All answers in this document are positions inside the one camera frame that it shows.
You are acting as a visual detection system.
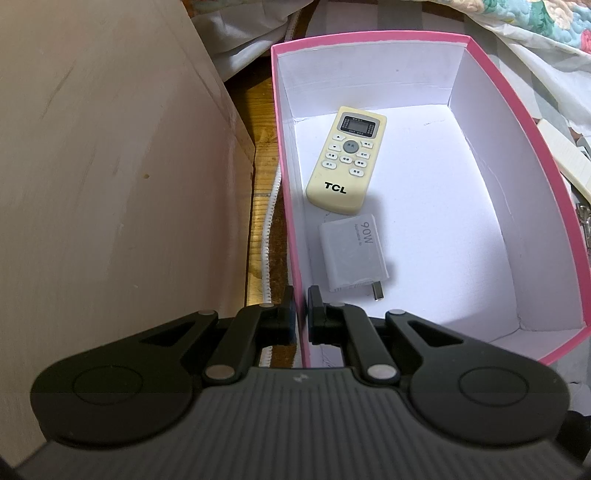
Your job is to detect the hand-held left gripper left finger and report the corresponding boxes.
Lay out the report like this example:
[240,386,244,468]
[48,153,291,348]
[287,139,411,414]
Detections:
[139,285,297,387]

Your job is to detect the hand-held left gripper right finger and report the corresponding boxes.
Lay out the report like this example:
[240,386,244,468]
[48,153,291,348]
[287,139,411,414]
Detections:
[307,285,463,387]

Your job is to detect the pink cardboard box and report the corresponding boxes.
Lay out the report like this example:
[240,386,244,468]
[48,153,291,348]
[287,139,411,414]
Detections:
[270,30,591,368]

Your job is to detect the yellowed remote control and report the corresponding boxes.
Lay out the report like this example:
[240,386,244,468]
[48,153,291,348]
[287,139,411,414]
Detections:
[305,106,387,215]

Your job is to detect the floral quilt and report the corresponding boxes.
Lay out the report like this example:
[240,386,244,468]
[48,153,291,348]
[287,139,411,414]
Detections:
[466,0,591,52]

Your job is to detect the grey wall charger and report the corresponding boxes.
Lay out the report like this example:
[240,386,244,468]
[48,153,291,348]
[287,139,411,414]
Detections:
[320,213,391,304]

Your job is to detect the white braided cord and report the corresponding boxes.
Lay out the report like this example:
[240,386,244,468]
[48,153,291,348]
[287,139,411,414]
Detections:
[260,161,285,306]

